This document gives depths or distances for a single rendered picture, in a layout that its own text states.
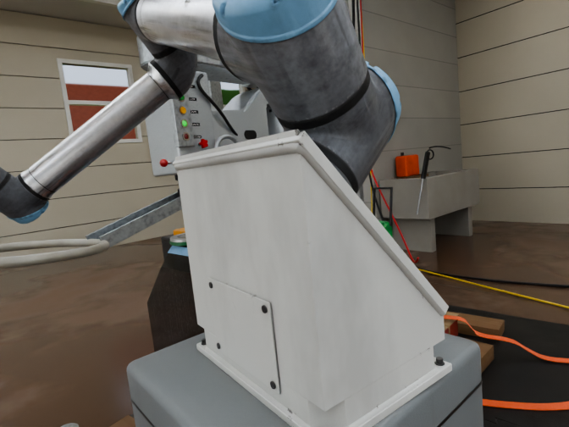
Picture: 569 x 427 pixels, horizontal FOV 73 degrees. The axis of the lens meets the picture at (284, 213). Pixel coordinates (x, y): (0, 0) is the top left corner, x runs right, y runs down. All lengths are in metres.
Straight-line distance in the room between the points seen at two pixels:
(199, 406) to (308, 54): 0.45
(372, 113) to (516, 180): 5.87
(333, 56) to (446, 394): 0.45
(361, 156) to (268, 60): 0.19
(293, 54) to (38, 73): 7.38
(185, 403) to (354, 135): 0.42
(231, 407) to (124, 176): 7.39
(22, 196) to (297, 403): 0.90
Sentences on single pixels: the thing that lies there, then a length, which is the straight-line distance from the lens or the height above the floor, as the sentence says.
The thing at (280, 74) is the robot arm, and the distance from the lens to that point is 0.50.
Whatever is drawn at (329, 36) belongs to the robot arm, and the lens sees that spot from 0.50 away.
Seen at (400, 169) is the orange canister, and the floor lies 0.96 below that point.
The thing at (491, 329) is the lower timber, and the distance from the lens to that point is 2.62.
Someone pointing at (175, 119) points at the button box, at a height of 1.36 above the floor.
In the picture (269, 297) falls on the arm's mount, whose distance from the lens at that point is 0.44.
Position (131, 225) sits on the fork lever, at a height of 0.98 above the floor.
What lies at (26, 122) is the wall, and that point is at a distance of 7.59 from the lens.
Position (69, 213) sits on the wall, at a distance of 7.58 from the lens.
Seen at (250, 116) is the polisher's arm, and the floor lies 1.39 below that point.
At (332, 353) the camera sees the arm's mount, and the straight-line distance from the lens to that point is 0.41.
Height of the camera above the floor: 1.14
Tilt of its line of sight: 7 degrees down
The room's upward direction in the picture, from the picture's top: 6 degrees counter-clockwise
